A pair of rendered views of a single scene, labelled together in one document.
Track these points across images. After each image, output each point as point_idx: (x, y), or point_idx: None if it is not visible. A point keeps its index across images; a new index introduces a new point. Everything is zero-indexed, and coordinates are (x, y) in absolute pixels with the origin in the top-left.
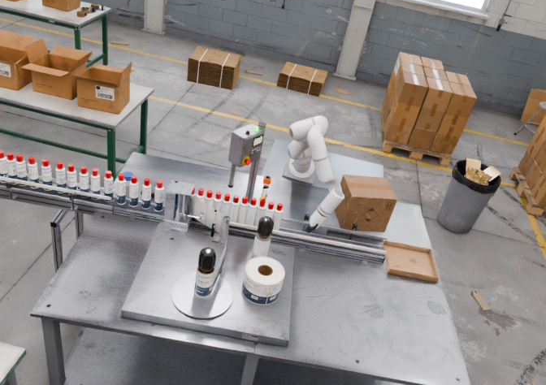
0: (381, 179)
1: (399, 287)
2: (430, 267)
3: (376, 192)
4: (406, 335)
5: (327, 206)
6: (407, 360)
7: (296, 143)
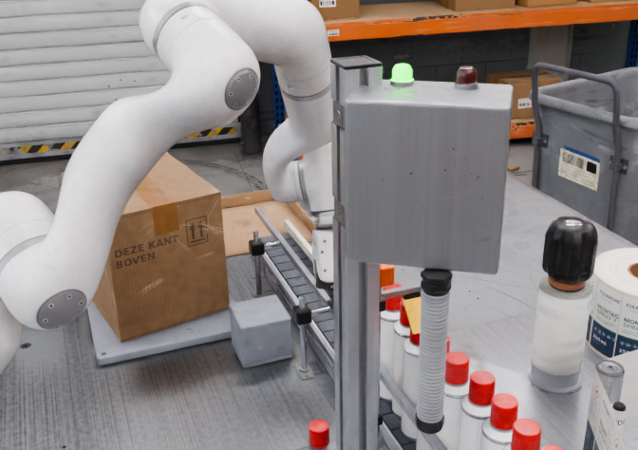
0: None
1: None
2: (246, 207)
3: (163, 171)
4: None
5: None
6: (512, 200)
7: (98, 217)
